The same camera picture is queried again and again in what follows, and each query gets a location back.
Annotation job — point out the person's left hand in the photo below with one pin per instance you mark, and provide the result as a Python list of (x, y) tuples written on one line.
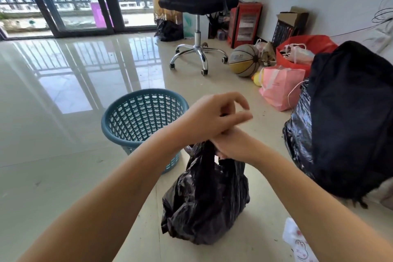
[(202, 120)]

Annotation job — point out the person's right hand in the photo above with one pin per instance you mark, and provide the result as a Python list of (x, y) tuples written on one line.
[(239, 145)]

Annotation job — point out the person's left thumb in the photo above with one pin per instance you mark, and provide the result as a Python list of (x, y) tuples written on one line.
[(241, 118)]

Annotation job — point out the person's right fingers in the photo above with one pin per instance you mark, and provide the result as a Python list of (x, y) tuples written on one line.
[(221, 152)]

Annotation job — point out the small black garbage bag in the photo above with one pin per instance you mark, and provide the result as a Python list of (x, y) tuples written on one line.
[(205, 200)]

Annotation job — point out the person's right forearm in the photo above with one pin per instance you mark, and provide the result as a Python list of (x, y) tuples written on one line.
[(307, 209)]

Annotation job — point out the person's left forearm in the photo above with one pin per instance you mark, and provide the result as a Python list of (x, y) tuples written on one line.
[(107, 203)]

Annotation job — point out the yellow toy ball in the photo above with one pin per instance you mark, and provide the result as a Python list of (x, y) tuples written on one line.
[(258, 78)]

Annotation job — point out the pink paper shopping bag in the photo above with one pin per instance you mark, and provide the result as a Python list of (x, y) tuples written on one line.
[(281, 88)]

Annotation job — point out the yellow and grey basketball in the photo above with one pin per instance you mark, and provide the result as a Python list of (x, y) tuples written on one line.
[(244, 60)]

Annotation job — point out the large shiny black garbage bag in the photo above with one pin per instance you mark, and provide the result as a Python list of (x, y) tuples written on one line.
[(299, 136)]

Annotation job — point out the beige fabric bag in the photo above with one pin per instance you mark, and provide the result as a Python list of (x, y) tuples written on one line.
[(268, 54)]

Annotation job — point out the teal plastic perforated basket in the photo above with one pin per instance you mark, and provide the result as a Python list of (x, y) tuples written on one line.
[(138, 114)]

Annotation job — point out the red electric heater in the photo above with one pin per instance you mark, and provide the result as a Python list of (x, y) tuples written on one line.
[(245, 24)]

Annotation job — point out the brown cardboard box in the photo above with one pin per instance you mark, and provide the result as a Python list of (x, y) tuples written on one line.
[(290, 24)]

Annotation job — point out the teal paper bag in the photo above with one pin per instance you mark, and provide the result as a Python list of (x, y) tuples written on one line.
[(188, 25)]

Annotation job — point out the black fabric garment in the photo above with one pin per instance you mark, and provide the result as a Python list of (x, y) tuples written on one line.
[(350, 117)]

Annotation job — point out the red plastic bag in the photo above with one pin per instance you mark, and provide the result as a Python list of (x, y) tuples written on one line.
[(321, 42)]

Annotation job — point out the crumpled black plastic bag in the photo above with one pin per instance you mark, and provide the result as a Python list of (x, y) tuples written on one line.
[(168, 31)]

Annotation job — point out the white printed plastic bag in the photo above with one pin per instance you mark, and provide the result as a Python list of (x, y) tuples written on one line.
[(296, 240)]

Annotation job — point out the black swivel office chair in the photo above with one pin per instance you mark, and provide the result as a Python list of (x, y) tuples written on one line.
[(196, 4)]

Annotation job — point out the pink sign board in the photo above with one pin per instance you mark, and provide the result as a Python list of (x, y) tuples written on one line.
[(97, 14)]

